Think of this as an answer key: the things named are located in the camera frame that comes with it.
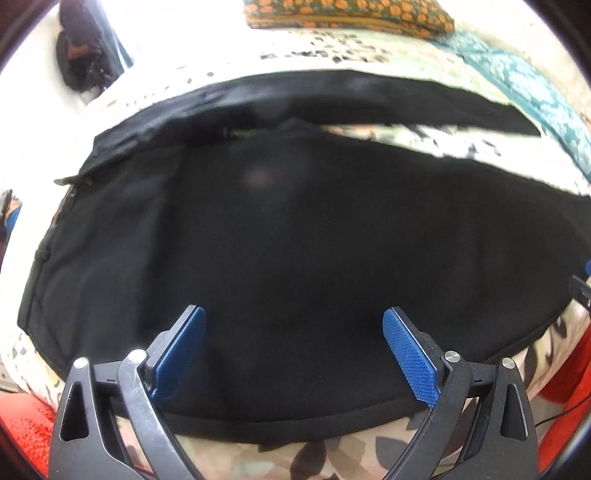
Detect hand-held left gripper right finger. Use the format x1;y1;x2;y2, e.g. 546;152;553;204
382;305;539;480

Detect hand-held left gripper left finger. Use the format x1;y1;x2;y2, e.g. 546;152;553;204
48;305;206;480

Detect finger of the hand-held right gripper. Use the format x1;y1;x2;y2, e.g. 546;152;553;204
570;258;591;319

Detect black pants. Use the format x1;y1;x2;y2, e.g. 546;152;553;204
16;69;591;446

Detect red cloth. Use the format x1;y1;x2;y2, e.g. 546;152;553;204
0;392;58;477
531;342;591;476

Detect colourful cloth pile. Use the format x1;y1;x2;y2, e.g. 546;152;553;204
0;188;21;245

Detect teal patterned cloth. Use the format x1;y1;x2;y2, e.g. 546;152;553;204
434;34;591;185

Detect leaf patterned bed sheet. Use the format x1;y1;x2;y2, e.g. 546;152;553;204
0;0;591;480

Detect dark bag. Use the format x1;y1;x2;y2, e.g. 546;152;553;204
55;0;134;90

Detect orange dotted green pillow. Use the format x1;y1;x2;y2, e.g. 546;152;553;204
244;0;455;40

